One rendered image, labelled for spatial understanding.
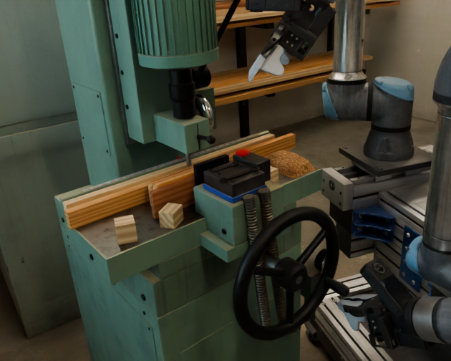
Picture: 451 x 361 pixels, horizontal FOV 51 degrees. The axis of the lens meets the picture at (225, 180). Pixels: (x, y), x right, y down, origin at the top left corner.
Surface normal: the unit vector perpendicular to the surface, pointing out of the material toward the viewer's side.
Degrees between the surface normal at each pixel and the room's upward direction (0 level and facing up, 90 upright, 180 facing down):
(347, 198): 90
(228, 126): 90
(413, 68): 90
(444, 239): 91
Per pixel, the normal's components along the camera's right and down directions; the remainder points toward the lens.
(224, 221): -0.78, 0.30
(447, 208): -0.51, 0.40
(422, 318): -0.87, -0.22
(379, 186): 0.31, 0.37
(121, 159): 0.61, 0.29
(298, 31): -0.21, 0.39
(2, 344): -0.06, -0.91
